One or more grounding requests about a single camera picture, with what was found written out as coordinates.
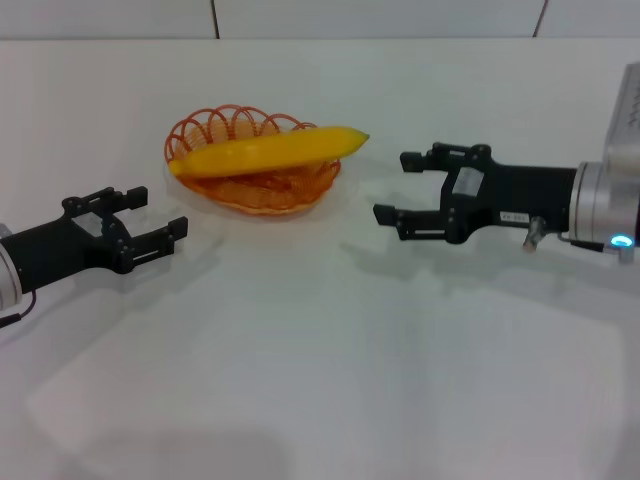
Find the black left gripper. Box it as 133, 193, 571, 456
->
2, 186, 190, 294

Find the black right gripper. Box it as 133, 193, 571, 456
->
372, 142, 579, 245

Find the orange woven plastic basket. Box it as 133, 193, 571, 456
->
164, 103, 344, 217

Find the yellow banana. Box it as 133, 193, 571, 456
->
167, 125, 372, 180

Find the right arm connector cable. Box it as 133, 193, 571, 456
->
521, 215, 606, 253

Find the arm connector cable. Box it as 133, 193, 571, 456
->
521, 215, 606, 253
0, 289, 38, 330

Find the left arm connector cable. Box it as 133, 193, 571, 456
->
0, 289, 38, 330

